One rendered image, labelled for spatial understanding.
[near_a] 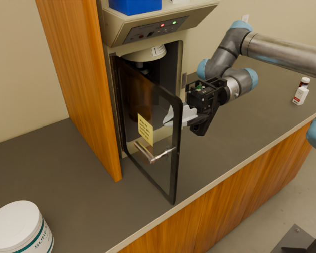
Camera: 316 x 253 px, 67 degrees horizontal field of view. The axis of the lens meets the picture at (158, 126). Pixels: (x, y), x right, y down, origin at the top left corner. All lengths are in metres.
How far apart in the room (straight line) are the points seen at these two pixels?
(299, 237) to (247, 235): 0.36
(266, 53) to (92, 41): 0.49
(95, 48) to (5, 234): 0.51
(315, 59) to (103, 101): 0.57
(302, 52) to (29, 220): 0.84
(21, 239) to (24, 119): 0.67
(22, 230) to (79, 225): 0.20
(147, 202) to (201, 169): 0.25
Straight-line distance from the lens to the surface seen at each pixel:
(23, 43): 1.13
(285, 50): 0.78
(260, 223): 2.05
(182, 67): 0.95
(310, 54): 0.76
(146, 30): 0.71
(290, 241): 2.04
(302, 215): 2.22
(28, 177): 1.05
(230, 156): 1.05
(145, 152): 0.65
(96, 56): 0.63
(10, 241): 0.73
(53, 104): 1.26
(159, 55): 0.88
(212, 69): 0.83
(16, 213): 0.77
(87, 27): 0.61
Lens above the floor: 1.67
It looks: 40 degrees down
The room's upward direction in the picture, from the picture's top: straight up
